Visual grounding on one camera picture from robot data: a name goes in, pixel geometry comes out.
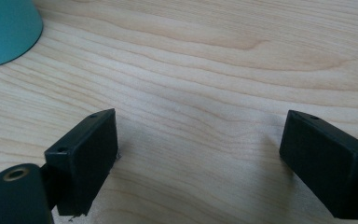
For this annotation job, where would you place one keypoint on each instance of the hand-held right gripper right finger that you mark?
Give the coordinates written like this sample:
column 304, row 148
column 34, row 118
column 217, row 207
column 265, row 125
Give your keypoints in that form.
column 326, row 165

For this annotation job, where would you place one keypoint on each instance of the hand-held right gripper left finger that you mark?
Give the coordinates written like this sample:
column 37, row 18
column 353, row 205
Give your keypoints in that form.
column 87, row 155

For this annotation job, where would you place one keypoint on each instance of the teal cup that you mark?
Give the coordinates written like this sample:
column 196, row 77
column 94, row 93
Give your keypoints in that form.
column 6, row 31

